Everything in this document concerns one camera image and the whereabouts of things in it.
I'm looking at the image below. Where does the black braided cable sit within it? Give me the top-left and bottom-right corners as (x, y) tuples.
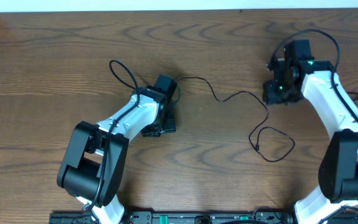
(174, 76), (296, 163)

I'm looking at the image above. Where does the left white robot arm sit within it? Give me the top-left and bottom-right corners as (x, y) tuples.
(50, 75), (177, 223)

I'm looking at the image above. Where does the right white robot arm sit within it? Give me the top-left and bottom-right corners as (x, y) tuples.
(262, 40), (358, 223)

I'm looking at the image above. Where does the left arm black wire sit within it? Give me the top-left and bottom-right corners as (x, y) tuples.
(82, 59), (142, 214)

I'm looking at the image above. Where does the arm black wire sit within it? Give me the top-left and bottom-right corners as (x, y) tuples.
(82, 59), (142, 214)
(270, 29), (358, 138)

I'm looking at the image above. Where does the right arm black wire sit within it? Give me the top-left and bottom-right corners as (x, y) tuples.
(270, 29), (358, 138)

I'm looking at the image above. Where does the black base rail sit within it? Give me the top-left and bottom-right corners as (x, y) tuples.
(48, 210), (358, 224)

